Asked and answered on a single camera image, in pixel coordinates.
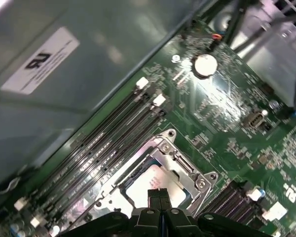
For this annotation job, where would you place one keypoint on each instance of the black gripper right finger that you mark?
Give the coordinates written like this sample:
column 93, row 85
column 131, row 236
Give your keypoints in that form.
column 180, row 224

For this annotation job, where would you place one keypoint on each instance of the white board connector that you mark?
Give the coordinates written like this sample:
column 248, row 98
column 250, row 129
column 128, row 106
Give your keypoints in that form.
column 275, row 211

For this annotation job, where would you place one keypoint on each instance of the silver CPU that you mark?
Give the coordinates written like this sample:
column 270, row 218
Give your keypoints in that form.
column 140, row 187

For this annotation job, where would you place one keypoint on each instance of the white case label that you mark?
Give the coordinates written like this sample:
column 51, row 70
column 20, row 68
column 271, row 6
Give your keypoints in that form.
column 39, row 61

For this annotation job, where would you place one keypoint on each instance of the silver coin battery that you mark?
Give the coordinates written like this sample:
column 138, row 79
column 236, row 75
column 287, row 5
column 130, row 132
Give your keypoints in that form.
column 204, row 66

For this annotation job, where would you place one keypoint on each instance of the black RAM slot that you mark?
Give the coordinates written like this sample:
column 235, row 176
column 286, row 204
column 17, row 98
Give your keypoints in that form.
column 114, row 162
column 220, row 198
column 97, row 145
column 233, row 208

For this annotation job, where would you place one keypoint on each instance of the RAM slot with white clips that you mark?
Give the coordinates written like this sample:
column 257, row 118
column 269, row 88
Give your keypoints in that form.
column 88, row 136
column 106, row 153

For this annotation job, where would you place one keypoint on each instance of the metal socket cover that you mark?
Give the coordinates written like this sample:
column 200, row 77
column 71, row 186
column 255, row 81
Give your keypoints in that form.
column 190, row 184

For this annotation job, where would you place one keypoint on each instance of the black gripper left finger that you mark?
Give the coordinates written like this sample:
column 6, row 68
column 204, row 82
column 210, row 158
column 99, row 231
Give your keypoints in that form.
column 143, row 224

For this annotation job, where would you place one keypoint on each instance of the green motherboard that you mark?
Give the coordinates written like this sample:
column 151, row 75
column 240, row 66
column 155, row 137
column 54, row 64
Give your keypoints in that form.
column 236, row 153

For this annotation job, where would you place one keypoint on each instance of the silver board USB port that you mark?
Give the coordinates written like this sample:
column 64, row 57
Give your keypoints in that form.
column 252, row 119

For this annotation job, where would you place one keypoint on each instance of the black PC case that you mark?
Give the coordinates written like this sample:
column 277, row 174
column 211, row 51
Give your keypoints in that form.
column 64, row 111

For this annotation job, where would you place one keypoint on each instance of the CPU socket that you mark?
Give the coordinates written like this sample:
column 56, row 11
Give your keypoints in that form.
column 202, row 184

